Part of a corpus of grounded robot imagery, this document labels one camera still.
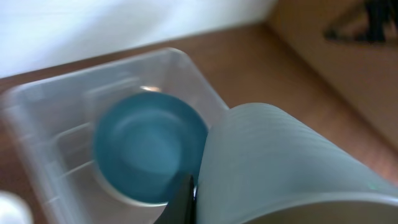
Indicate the clear plastic storage bin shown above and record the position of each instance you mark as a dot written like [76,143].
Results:
[52,121]

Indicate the dark blue plate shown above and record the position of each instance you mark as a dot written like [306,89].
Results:
[145,145]

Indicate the grey cup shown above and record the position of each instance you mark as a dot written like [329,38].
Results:
[261,165]

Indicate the white bowl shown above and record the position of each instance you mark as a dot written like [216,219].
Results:
[14,210]

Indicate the cream plate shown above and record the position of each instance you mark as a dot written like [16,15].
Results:
[109,189]

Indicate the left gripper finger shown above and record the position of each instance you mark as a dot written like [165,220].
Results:
[182,208]

